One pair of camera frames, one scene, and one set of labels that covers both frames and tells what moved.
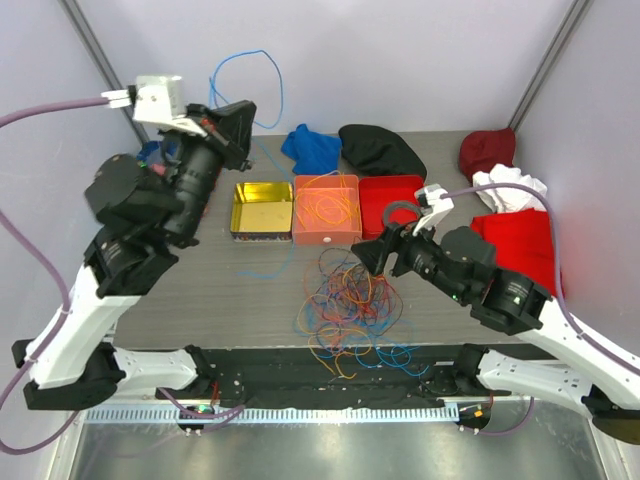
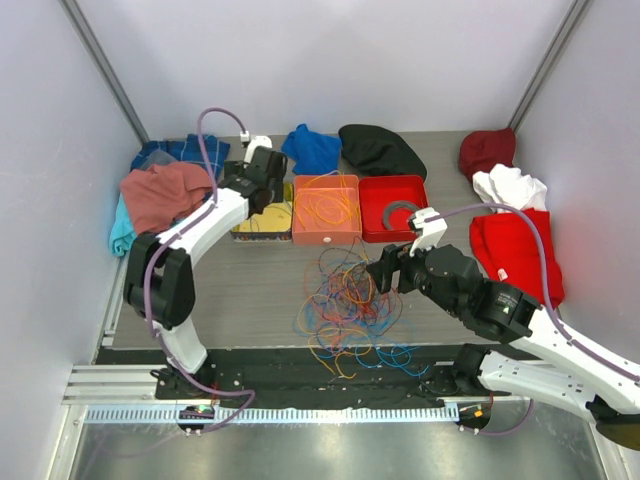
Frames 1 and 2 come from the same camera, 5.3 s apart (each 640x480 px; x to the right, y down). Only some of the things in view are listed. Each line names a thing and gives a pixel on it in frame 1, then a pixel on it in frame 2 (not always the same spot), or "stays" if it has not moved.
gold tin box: x=262 y=212 stays
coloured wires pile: x=353 y=314 stays
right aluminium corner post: x=551 y=58 stays
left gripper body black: x=199 y=167 -> x=275 y=194
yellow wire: x=332 y=200 stays
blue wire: x=288 y=261 -> x=252 y=216
